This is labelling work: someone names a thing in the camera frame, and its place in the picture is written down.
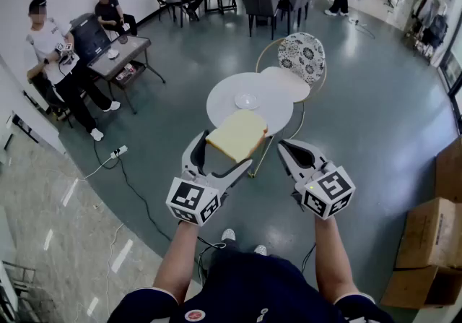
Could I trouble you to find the person's left forearm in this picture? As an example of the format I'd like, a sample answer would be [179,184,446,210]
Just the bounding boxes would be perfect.
[152,222,209,304]

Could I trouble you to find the pale yellow bread slice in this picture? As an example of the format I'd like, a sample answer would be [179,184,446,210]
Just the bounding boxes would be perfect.
[204,108,270,163]

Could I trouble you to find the black floor cable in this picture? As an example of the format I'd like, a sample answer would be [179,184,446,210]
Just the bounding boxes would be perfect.
[92,135,173,243]

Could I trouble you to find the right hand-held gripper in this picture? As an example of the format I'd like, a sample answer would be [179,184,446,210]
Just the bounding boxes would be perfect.
[276,139,357,221]

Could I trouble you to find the floral backrest chair gold frame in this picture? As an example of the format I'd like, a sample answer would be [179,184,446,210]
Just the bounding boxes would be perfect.
[255,32,328,142]

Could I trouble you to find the metal rack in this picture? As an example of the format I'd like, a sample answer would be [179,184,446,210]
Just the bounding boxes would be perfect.
[0,259,39,323]

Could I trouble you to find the person's dark blue shirt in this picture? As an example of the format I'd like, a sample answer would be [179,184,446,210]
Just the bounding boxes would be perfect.
[108,252,396,323]

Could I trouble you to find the dark coffee table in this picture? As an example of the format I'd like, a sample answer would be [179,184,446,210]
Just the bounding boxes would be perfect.
[86,35,167,116]

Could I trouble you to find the brown cardboard box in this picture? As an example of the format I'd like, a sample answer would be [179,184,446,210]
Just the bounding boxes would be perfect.
[380,265,462,310]
[435,137,462,203]
[395,197,462,272]

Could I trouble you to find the person's right forearm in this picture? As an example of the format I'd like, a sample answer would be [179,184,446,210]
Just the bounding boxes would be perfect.
[313,215,362,303]

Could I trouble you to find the white power strip cable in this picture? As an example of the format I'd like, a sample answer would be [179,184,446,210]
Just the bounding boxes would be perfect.
[82,155,113,181]

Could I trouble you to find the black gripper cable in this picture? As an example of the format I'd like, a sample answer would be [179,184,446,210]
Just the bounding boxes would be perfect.
[196,236,227,286]
[300,243,318,275]

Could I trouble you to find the pink and white packets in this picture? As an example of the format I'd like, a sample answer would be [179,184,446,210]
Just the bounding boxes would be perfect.
[115,61,145,82]

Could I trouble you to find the clear glass plate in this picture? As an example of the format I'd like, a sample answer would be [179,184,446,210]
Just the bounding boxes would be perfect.
[234,92,259,110]

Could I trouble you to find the clothes rack with garments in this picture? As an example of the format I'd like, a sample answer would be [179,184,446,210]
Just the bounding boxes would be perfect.
[411,0,450,59]

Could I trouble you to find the white round table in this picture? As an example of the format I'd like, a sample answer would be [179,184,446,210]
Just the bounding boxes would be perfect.
[206,72,295,178]

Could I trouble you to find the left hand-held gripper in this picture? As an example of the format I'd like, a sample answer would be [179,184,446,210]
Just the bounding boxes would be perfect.
[165,129,254,227]

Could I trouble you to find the black storage bin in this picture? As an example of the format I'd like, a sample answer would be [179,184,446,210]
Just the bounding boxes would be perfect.
[69,13,112,66]

